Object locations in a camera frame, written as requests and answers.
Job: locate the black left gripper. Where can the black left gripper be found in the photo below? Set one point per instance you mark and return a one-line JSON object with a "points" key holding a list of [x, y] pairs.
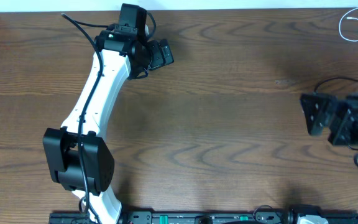
{"points": [[162, 54]]}

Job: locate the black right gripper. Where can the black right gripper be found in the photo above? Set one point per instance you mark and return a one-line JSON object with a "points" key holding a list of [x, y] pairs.
{"points": [[348, 109]]}

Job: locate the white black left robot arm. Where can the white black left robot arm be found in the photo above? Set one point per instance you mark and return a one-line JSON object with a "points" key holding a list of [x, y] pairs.
{"points": [[77, 155]]}

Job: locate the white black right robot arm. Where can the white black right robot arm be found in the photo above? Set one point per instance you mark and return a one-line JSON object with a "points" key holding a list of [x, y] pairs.
{"points": [[339, 115]]}

